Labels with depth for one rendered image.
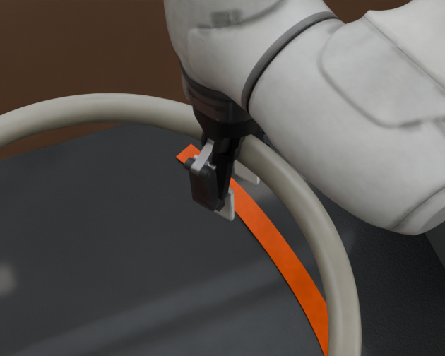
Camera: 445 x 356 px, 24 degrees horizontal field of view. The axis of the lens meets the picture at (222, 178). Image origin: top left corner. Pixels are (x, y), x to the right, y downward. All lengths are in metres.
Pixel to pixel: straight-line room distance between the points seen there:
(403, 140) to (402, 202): 0.04
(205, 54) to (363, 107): 0.14
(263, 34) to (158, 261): 1.32
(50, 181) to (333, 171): 1.46
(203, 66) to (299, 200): 0.23
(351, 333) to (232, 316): 1.07
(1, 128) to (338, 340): 0.39
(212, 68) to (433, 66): 0.17
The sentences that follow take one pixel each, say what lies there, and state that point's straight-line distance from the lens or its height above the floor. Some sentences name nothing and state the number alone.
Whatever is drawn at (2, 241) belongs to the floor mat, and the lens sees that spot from 2.11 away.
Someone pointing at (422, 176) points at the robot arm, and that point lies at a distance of 0.72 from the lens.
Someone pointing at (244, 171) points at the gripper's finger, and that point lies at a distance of 1.13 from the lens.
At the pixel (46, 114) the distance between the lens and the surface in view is 1.05.
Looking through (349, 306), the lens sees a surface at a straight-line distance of 0.95.
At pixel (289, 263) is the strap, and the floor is 0.02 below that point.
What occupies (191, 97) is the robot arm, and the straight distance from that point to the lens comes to 0.90.
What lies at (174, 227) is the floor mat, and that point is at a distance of 2.08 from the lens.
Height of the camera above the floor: 1.85
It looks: 60 degrees down
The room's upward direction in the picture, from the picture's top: straight up
